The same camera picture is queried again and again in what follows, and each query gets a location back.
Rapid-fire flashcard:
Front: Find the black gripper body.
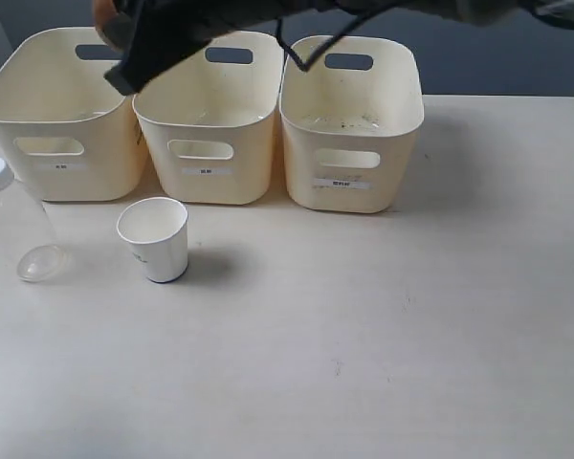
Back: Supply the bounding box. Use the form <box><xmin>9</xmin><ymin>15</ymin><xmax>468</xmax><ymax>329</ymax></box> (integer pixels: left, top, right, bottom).
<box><xmin>123</xmin><ymin>1</ymin><xmax>335</xmax><ymax>72</ymax></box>

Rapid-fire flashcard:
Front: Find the brown wooden cup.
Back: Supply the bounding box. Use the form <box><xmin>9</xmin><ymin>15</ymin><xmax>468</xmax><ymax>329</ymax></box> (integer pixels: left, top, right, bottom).
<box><xmin>92</xmin><ymin>0</ymin><xmax>119</xmax><ymax>33</ymax></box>

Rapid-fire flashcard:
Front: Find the white paper cup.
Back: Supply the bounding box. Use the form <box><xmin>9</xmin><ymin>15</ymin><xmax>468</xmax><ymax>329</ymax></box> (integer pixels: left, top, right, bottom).
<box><xmin>116</xmin><ymin>197</ymin><xmax>188</xmax><ymax>283</ymax></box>

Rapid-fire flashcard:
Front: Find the clear plastic bottle white cap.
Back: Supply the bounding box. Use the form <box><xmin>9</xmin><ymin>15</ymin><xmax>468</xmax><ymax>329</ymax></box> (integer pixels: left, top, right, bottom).
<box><xmin>0</xmin><ymin>157</ymin><xmax>67</xmax><ymax>283</ymax></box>

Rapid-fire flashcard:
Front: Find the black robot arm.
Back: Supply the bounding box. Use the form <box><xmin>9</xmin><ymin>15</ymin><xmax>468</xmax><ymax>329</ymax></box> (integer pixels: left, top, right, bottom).
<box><xmin>92</xmin><ymin>0</ymin><xmax>574</xmax><ymax>96</ymax></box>

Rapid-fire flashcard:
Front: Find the middle cream plastic bin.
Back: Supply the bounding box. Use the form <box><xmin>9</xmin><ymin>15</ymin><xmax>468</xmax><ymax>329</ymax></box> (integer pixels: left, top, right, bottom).
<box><xmin>132</xmin><ymin>32</ymin><xmax>284</xmax><ymax>205</ymax></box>

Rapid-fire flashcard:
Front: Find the cream plastic bin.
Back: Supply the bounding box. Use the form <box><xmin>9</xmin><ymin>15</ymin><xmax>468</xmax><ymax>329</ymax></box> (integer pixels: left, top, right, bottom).
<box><xmin>0</xmin><ymin>27</ymin><xmax>148</xmax><ymax>202</ymax></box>
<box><xmin>279</xmin><ymin>36</ymin><xmax>425</xmax><ymax>213</ymax></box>
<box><xmin>132</xmin><ymin>32</ymin><xmax>284</xmax><ymax>205</ymax></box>

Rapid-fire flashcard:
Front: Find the left cream plastic bin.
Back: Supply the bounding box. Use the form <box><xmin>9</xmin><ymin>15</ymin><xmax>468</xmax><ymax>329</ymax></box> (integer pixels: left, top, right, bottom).
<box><xmin>0</xmin><ymin>27</ymin><xmax>148</xmax><ymax>202</ymax></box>

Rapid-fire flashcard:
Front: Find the right cream plastic bin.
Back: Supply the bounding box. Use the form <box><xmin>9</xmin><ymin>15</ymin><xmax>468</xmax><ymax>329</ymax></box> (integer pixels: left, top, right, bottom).
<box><xmin>279</xmin><ymin>36</ymin><xmax>425</xmax><ymax>213</ymax></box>

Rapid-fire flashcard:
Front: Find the black cable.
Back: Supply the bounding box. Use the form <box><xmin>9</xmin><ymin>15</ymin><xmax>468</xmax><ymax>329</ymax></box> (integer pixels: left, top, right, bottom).
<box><xmin>273</xmin><ymin>0</ymin><xmax>574</xmax><ymax>74</ymax></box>

